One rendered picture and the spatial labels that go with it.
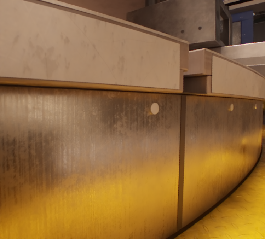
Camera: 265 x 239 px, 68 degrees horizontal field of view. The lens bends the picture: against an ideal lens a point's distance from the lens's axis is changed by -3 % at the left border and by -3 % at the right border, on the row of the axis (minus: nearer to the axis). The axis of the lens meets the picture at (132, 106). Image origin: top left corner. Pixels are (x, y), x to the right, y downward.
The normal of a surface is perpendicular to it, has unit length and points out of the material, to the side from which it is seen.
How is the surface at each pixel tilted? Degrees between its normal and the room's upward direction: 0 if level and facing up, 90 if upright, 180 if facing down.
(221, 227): 0
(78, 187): 90
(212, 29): 90
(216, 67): 90
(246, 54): 71
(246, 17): 90
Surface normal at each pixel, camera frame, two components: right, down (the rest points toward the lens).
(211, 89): 0.68, 0.03
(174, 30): -0.59, 0.01
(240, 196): 0.01, -1.00
